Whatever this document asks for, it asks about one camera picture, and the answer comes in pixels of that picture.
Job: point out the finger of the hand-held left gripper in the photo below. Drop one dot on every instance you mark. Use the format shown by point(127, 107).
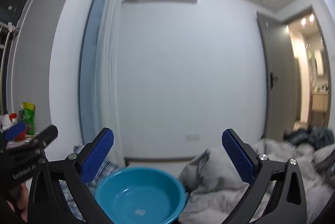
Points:
point(15, 132)
point(43, 136)

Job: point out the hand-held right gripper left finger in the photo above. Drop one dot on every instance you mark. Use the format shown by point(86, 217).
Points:
point(98, 156)

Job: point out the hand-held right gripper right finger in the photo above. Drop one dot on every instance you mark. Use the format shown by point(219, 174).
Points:
point(238, 156)

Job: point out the blue plastic basin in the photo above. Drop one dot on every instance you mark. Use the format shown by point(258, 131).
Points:
point(141, 197)

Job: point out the person's left hand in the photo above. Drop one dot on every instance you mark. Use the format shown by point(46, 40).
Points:
point(21, 199)

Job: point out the blue plaid cloth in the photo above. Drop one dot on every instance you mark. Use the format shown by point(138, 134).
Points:
point(107, 169)

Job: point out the green snack bag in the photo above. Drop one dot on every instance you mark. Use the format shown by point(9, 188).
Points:
point(28, 116)

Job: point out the grey duvet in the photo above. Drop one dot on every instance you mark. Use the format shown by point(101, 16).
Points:
point(209, 177)

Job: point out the dark striped cloth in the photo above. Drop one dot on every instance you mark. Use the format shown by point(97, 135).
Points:
point(303, 135)

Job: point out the blue curtain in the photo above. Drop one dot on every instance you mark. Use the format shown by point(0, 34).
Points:
point(90, 69)

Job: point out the grey door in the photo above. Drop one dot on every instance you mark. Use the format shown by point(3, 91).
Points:
point(274, 69)

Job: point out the beige hallway cabinet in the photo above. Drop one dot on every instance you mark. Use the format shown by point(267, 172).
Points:
point(319, 102)

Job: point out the white sheer curtain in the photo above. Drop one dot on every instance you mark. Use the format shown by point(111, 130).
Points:
point(108, 56)

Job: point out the dark window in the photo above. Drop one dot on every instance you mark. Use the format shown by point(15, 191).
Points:
point(15, 4)

